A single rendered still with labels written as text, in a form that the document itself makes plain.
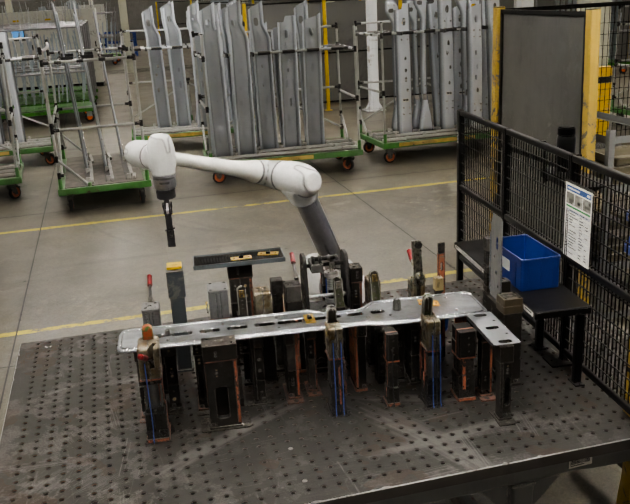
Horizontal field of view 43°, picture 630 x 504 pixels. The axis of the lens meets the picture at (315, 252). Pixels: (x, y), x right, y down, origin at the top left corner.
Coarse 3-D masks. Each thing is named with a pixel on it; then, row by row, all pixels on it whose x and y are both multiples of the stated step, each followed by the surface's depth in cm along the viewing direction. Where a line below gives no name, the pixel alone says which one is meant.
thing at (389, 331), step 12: (384, 336) 294; (396, 336) 289; (384, 348) 294; (396, 348) 291; (396, 360) 292; (396, 372) 295; (384, 384) 301; (396, 384) 296; (384, 396) 303; (396, 396) 297
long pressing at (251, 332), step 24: (288, 312) 310; (312, 312) 310; (360, 312) 308; (384, 312) 306; (408, 312) 305; (456, 312) 303; (120, 336) 298; (168, 336) 295; (192, 336) 294; (216, 336) 293; (240, 336) 293; (264, 336) 293
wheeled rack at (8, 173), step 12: (0, 48) 977; (0, 60) 896; (12, 108) 1001; (12, 120) 1005; (12, 132) 923; (0, 144) 1006; (12, 144) 926; (0, 168) 981; (12, 168) 985; (0, 180) 931; (12, 180) 935; (12, 192) 948
